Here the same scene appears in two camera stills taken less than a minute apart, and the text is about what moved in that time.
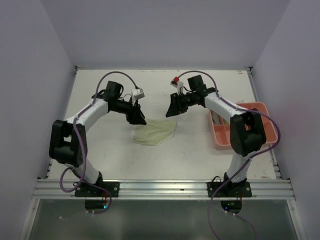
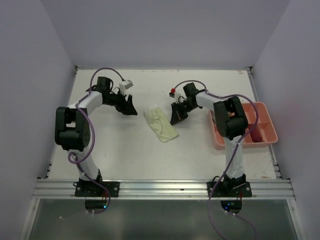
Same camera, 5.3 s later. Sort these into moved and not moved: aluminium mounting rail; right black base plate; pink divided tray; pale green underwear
Moved: pale green underwear
Not moved: pink divided tray; right black base plate; aluminium mounting rail
